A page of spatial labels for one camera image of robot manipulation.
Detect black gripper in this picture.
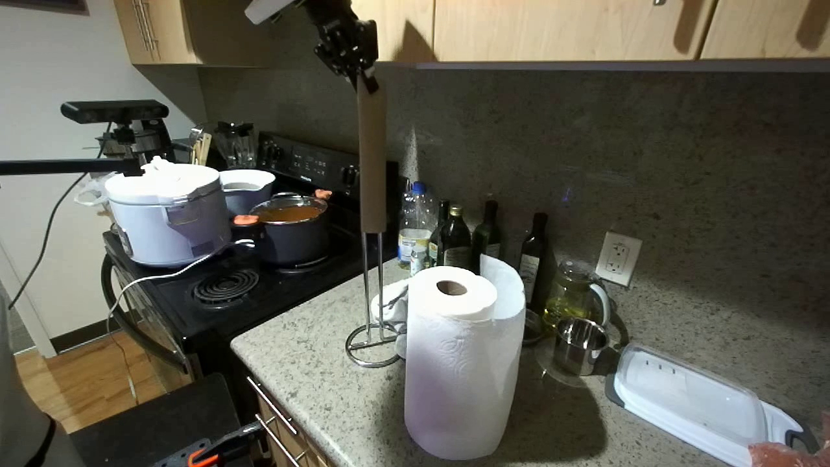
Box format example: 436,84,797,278
301,0,384,95

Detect brown cardboard paper roll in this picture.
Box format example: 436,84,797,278
354,75,391,235

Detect metal paper towel holder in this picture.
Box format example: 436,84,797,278
341,227,410,371

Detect white paper towel roll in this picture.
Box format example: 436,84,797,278
401,253,530,462

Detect glass coffee jar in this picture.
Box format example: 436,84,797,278
211,119,261,170

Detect white bowl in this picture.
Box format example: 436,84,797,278
218,165,279,217

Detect plastic oil bottle blue cap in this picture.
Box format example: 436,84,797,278
396,179,440,274

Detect small dark glass bottle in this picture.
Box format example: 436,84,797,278
428,200,452,269

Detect olive oil bottle gold cap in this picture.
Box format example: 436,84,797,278
436,202,474,273

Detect wooden upper cabinets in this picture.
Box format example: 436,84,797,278
111,0,830,73

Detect slim green glass bottle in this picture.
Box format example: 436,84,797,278
470,197,511,269

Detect white rice cooker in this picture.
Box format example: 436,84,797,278
100,154,234,269

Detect black electric stove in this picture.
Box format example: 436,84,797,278
100,127,405,372

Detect dark bottle white label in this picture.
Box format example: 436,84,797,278
515,209,558,313

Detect glass cruet with yellow oil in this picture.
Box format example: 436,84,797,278
543,256,613,330

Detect wooden lower cabinet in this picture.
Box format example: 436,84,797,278
243,371,334,467

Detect black orange clamp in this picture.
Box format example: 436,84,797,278
183,422,261,467

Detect black robot cart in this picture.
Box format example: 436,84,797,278
68,371,261,467

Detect white plastic tray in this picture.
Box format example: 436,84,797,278
610,341,808,467

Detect black stereo camera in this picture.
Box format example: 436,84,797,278
60,99,172,127

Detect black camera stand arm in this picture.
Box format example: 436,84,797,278
0,119,175,180

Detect white wall outlet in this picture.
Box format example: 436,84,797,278
594,227,646,289

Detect black power cable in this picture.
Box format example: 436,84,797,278
6,170,90,311

